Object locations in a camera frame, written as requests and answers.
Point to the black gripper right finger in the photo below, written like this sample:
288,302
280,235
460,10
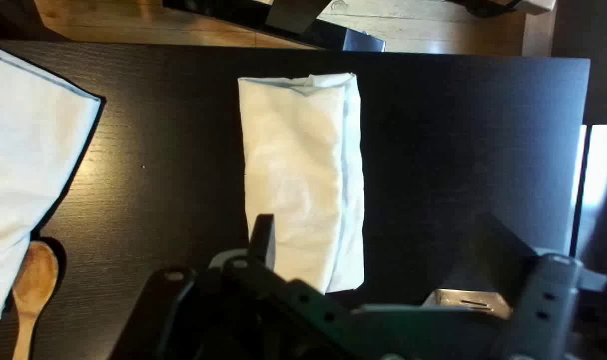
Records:
550,312

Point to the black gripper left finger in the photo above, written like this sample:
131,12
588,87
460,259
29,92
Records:
256,312

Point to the white cloth towel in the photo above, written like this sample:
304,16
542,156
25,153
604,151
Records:
25,161
296,173

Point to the wooden spoon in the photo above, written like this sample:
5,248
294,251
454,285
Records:
35,280

